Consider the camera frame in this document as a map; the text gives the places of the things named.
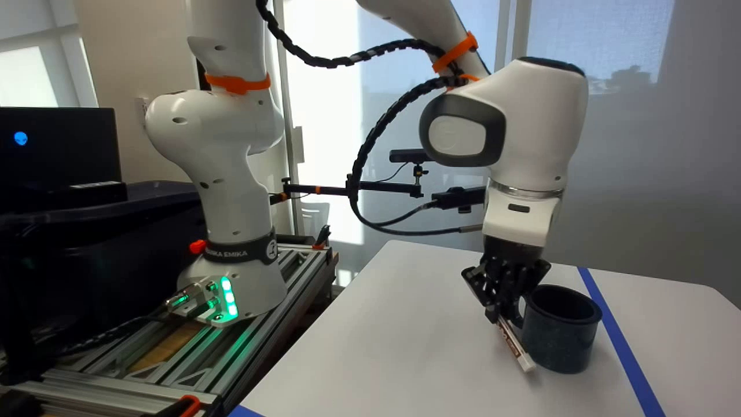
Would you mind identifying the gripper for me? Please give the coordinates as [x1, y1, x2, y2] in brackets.
[461, 236, 551, 326]

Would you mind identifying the white marker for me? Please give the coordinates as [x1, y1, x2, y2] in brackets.
[495, 315, 537, 374]

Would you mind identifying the dark blue cup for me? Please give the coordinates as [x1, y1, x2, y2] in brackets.
[519, 283, 603, 375]

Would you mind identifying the window with blind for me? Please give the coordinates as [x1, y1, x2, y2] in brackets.
[514, 0, 677, 96]

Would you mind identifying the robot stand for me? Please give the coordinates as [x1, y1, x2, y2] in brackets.
[0, 234, 340, 417]

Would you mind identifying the black storage bin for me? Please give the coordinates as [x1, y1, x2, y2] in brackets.
[0, 180, 208, 348]

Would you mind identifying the black laptop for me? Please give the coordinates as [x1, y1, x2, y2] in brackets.
[0, 107, 128, 213]

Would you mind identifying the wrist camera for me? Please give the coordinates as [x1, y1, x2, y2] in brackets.
[431, 185, 487, 214]

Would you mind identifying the camera on mount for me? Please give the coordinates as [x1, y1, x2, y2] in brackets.
[269, 148, 432, 205]

